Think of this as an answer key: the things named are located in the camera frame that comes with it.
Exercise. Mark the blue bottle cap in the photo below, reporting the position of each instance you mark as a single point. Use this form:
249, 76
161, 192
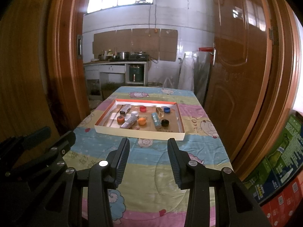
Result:
166, 109

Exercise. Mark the dark green air fryer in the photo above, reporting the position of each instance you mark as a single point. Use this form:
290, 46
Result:
136, 73

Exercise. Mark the red cardboard carton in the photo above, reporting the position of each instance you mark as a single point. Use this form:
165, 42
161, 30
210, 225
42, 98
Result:
282, 207

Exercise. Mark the orange cap with label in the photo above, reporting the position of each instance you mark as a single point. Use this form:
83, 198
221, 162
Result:
121, 119

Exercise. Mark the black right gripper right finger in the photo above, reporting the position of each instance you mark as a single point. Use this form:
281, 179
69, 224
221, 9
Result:
179, 162

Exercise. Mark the wooden door frame left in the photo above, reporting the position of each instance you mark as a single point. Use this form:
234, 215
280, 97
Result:
67, 89

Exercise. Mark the white Hello Kitty box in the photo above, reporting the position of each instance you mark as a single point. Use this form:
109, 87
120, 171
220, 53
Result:
124, 109

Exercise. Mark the black bottle cap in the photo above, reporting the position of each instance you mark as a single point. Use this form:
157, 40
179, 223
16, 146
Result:
165, 123

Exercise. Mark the black gas stove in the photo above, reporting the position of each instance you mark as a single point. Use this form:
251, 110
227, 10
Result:
138, 57

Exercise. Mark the light blue slim box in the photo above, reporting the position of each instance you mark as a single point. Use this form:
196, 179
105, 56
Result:
156, 120

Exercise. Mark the shallow cardboard tray box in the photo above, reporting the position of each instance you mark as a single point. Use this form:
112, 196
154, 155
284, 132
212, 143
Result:
107, 123

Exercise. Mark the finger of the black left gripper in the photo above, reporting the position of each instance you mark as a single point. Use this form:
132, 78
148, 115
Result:
26, 142
62, 144

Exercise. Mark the cardboard sheet on wall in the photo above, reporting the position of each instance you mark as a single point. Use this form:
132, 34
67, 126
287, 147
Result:
160, 44

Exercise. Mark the red bottle cap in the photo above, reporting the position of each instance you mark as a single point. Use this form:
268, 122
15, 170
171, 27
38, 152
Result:
143, 108

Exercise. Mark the steel cooking pot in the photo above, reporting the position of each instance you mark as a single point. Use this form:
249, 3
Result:
123, 56

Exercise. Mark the rolled clear plastic sheet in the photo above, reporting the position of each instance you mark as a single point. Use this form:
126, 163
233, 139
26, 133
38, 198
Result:
194, 73

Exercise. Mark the white kitchen counter cabinet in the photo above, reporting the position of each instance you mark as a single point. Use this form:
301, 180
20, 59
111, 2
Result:
116, 72

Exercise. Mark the plain orange bottle cap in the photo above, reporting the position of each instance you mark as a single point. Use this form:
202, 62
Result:
142, 121

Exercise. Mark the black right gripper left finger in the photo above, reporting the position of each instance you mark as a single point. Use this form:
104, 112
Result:
117, 163

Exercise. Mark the white translucent cap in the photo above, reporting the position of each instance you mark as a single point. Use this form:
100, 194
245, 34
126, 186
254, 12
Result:
135, 113

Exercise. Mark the green cardboard carton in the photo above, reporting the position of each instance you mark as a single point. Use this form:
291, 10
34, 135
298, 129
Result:
282, 162

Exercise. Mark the brown wooden door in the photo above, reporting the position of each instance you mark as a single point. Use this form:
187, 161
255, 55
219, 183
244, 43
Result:
240, 69

